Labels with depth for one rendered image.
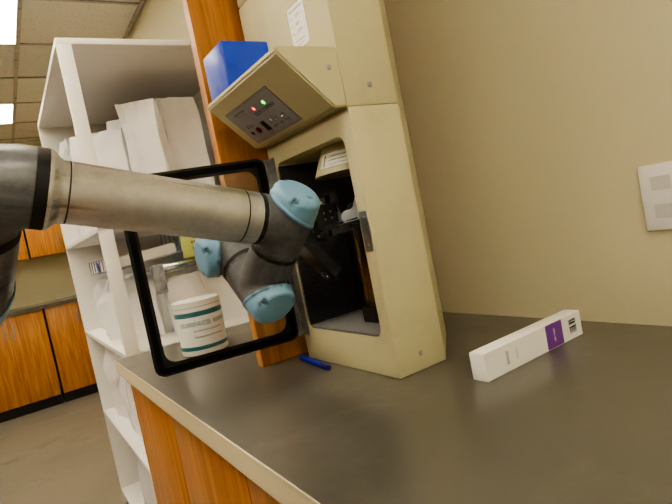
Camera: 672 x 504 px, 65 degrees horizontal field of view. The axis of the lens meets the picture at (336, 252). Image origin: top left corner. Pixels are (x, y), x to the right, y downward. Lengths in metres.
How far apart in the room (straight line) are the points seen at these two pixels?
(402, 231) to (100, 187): 0.50
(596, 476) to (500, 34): 0.90
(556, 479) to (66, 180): 0.61
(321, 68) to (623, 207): 0.60
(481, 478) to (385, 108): 0.61
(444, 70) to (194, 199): 0.81
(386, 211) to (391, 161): 0.09
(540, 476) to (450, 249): 0.86
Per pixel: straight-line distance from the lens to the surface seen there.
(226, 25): 1.29
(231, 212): 0.71
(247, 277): 0.81
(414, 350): 0.94
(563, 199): 1.15
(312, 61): 0.89
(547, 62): 1.16
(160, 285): 1.08
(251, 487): 0.91
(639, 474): 0.61
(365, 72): 0.94
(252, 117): 1.05
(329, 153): 1.01
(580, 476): 0.60
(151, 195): 0.68
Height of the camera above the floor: 1.23
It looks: 4 degrees down
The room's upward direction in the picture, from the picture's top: 11 degrees counter-clockwise
